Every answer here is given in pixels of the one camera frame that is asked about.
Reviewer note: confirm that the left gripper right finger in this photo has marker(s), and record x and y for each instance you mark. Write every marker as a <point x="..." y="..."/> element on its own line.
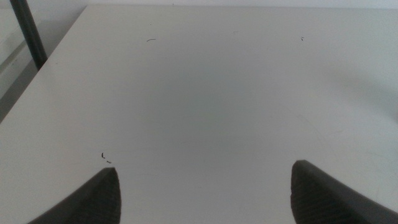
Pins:
<point x="320" y="202"/>

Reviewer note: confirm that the black metal pole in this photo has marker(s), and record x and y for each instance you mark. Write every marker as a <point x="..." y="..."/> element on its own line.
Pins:
<point x="29" y="34"/>

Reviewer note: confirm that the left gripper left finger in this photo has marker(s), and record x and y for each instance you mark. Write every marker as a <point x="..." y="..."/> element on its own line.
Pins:
<point x="96" y="202"/>

